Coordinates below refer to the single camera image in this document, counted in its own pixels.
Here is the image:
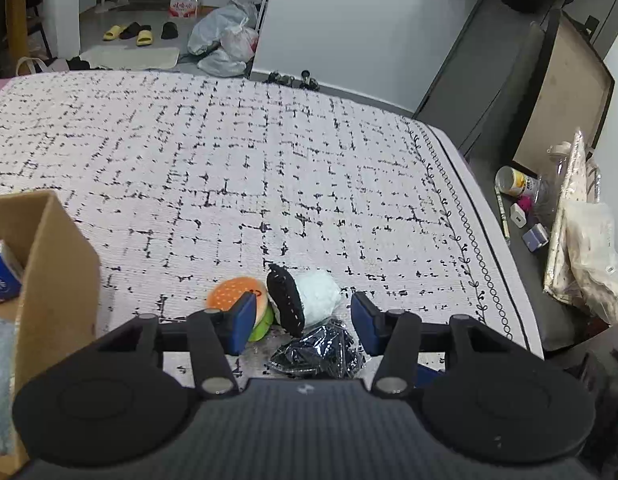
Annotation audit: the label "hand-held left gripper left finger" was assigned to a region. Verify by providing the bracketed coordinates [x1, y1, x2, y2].
[96, 292, 259, 395]

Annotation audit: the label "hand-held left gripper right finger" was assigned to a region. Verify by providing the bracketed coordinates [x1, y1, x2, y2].
[349, 292, 510, 395]

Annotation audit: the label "burger plush toy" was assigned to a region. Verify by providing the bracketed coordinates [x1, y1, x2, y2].
[206, 277, 275, 344]

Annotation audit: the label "black item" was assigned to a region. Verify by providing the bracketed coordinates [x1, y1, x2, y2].
[268, 322, 366, 379]

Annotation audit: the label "black and white plush toy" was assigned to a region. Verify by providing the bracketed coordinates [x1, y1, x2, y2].
[266, 262, 343, 337]

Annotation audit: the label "brown cardboard box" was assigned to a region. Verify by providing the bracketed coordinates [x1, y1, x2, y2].
[0, 190, 101, 467]

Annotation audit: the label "blue tissue packet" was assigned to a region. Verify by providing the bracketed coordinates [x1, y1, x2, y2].
[0, 239, 24, 307]

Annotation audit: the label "white black patterned blanket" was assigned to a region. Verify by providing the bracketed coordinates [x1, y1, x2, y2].
[0, 70, 546, 390]

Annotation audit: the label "long thin stick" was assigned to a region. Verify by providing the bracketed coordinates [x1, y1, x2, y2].
[496, 184, 512, 246]

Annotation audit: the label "small purple box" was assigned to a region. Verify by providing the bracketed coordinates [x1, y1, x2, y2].
[522, 223, 549, 251]

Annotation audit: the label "white and yellow cup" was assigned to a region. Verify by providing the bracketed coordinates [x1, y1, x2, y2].
[495, 165, 540, 199]

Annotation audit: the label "clear plastic bottle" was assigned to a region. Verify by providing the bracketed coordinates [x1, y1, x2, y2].
[531, 142, 576, 222]

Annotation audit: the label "clear bag with white pillow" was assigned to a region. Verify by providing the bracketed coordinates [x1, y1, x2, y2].
[555, 199, 618, 327]

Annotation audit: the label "small dumbbells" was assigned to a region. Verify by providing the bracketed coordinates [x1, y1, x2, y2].
[265, 69, 321, 93]

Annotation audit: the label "small white plastic bag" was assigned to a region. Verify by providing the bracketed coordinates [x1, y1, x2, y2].
[196, 47, 248, 79]

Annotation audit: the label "dark leaning panel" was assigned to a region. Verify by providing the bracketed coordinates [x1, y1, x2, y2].
[413, 0, 563, 162]

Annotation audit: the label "white plastic bag red contents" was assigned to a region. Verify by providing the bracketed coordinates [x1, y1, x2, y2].
[221, 24, 260, 61]

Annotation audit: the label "grey floor mat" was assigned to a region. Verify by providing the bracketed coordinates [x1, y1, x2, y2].
[78, 45, 181, 69]

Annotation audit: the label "large white plastic bag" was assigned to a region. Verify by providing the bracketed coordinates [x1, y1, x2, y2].
[187, 0, 258, 56]

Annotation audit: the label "brown wooden board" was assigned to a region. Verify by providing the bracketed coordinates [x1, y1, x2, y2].
[510, 11, 616, 182]

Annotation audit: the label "pack of water bottles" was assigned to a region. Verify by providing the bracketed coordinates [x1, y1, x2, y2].
[168, 0, 201, 20]

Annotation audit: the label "beige tote bag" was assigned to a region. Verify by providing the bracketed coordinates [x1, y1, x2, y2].
[14, 56, 70, 76]

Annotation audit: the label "oval table with yellow edge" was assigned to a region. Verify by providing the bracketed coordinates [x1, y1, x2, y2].
[0, 0, 72, 79]

